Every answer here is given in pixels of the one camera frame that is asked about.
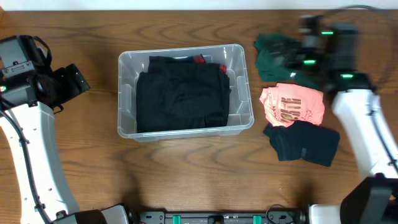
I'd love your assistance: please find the dark green garment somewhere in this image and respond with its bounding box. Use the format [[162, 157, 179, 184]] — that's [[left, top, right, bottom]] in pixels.
[[254, 34, 323, 90]]

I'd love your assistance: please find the clear plastic storage bin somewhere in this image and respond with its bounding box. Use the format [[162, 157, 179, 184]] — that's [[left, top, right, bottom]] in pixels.
[[118, 44, 254, 142]]

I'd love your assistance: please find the red navy plaid shirt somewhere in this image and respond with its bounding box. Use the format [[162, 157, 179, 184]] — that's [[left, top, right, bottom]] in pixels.
[[193, 54, 227, 73]]

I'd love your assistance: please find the black sweater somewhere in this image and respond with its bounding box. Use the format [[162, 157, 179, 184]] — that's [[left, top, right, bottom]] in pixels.
[[136, 56, 231, 133]]

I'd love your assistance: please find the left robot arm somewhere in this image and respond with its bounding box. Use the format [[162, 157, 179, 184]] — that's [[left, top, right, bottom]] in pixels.
[[1, 35, 131, 224]]

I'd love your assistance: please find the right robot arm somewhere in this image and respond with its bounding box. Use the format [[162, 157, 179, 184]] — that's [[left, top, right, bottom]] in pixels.
[[291, 17, 397, 223]]

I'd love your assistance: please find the pink printed t-shirt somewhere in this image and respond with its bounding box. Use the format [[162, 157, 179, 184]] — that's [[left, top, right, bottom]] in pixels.
[[259, 83, 325, 128]]

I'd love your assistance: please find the dark navy folded garment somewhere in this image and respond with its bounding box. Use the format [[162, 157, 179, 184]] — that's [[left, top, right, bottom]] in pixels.
[[263, 121, 340, 167]]

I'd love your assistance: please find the right black cable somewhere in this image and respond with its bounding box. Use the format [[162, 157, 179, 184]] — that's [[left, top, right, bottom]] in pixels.
[[320, 4, 398, 19]]

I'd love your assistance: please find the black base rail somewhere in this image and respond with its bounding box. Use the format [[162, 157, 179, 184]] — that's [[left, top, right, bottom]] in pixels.
[[138, 207, 309, 224]]

